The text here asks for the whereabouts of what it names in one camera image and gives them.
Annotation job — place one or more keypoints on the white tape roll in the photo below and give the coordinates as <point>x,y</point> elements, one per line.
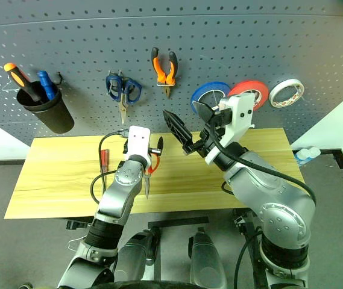
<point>279,85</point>

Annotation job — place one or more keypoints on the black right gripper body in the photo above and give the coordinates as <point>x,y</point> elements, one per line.
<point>207,138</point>

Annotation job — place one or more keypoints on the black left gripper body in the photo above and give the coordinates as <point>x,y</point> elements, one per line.
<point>153,151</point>

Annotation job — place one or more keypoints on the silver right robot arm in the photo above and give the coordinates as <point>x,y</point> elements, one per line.
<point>267,186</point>

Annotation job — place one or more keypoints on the small orange needle-nose pliers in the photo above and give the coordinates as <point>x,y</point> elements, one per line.
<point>159,67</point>

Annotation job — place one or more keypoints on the black plastic cup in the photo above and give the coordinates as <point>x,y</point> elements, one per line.
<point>56,117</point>

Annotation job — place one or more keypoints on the dark grey rounded shell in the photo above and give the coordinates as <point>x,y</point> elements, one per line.
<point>138,256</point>
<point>205,262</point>

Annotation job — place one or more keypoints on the black metal table frame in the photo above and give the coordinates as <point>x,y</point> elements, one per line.
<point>177,222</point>

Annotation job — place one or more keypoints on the grey metal pegboard panel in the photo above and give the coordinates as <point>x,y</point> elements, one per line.
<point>68,36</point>

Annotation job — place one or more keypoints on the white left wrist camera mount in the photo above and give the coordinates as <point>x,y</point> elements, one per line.
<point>138,144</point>

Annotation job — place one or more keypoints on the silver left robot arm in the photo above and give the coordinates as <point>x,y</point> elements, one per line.
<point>120,192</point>

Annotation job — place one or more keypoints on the wide red tape roll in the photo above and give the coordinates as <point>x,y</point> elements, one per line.
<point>249,84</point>

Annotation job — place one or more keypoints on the blue tape roll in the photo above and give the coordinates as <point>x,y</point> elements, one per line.
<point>202,88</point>

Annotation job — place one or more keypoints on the white plastic bottle blue label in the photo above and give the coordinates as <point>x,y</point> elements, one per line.
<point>315,152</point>
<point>302,156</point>

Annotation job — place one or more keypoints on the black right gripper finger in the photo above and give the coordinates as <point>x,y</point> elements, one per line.
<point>204,111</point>

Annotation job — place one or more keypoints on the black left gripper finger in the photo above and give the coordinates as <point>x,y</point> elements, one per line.
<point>175,126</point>
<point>160,146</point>

